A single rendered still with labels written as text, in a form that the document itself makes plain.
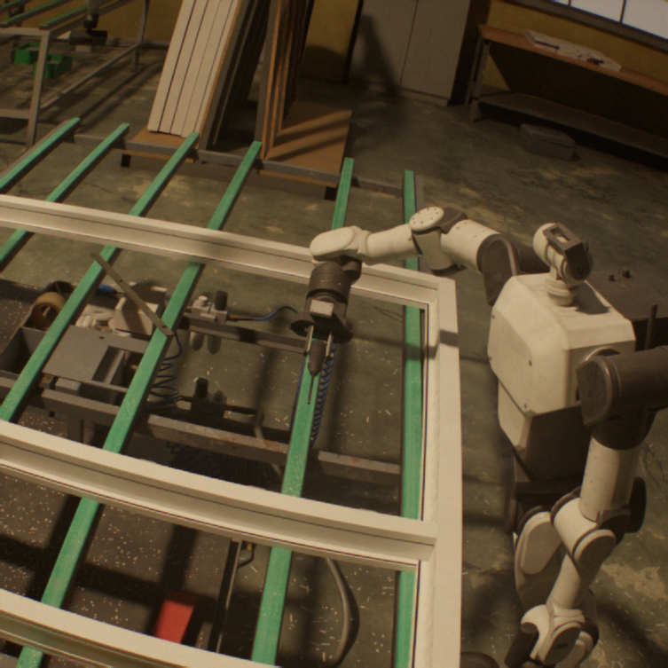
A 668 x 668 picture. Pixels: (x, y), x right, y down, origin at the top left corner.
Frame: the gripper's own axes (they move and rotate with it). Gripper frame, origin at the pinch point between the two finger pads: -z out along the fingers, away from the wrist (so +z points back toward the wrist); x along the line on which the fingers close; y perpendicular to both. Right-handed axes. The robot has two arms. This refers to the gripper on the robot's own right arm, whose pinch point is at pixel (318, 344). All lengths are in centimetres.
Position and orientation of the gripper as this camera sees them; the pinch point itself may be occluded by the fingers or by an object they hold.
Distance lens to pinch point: 200.9
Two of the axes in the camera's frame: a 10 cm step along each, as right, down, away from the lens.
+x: 9.8, 2.0, 0.3
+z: 1.4, -7.9, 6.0
